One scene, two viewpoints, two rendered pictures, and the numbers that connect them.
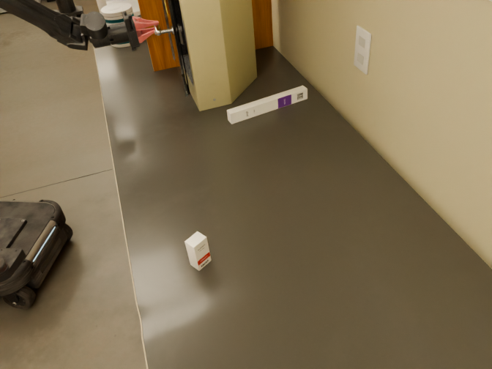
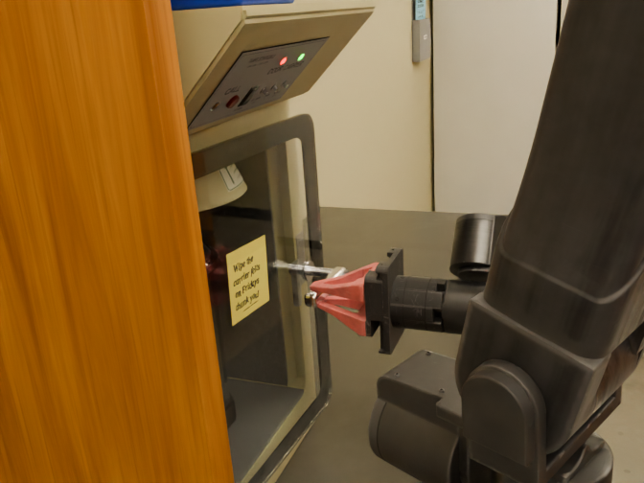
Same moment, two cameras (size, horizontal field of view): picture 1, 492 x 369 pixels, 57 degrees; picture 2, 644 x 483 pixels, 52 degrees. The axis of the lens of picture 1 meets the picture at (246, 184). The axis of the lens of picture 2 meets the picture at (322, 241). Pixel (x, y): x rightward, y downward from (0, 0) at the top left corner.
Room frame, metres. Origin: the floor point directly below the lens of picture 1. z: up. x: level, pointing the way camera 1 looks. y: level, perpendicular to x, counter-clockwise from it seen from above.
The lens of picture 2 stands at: (1.94, 0.64, 1.50)
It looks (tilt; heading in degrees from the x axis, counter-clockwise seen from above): 19 degrees down; 216
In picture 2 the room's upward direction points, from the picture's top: 4 degrees counter-clockwise
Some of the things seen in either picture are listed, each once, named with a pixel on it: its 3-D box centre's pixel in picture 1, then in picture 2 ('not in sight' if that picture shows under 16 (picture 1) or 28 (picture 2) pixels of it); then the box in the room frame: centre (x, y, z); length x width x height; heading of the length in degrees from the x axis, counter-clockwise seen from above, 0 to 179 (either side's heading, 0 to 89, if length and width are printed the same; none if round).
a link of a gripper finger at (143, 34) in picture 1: (143, 26); (351, 292); (1.38, 0.26, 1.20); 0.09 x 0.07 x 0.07; 104
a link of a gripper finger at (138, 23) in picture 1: (144, 29); (351, 300); (1.38, 0.26, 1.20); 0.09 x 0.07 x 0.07; 104
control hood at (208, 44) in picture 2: not in sight; (272, 61); (1.44, 0.22, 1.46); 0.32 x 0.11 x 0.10; 14
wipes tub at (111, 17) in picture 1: (120, 24); not in sight; (1.96, 0.46, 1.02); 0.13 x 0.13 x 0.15
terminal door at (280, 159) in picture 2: (170, 20); (263, 313); (1.45, 0.18, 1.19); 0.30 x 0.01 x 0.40; 10
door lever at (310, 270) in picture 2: (162, 27); (314, 284); (1.37, 0.20, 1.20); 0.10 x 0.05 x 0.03; 10
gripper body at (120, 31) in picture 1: (121, 33); (413, 302); (1.36, 0.33, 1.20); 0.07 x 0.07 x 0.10; 14
